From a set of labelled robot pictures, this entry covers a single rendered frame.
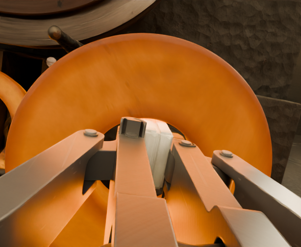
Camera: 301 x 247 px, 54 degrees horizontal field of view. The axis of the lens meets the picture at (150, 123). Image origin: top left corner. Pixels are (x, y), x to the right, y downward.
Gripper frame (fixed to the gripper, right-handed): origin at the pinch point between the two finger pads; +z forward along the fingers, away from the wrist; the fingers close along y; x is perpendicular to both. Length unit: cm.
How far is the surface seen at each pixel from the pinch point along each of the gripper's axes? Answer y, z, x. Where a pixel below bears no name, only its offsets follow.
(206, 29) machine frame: 11.5, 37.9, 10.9
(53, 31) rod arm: -9.2, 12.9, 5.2
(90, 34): -6.8, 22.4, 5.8
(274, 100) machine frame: 24.7, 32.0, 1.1
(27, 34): -14.3, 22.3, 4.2
